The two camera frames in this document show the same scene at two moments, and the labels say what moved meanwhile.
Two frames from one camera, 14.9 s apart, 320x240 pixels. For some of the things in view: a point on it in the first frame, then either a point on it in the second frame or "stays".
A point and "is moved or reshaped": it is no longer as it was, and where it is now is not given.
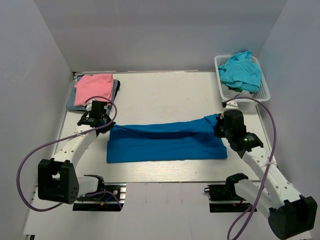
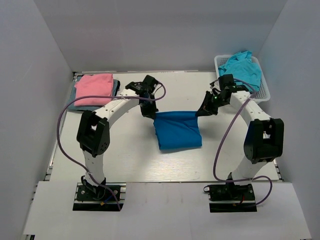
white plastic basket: (263, 94) stays
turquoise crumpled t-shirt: (240, 70) stays
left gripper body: (108, 127) -> (148, 108)
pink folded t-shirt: (95, 87) stays
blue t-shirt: (189, 139) is moved or reshaped
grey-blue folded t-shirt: (70, 105) stays
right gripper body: (221, 131) -> (212, 103)
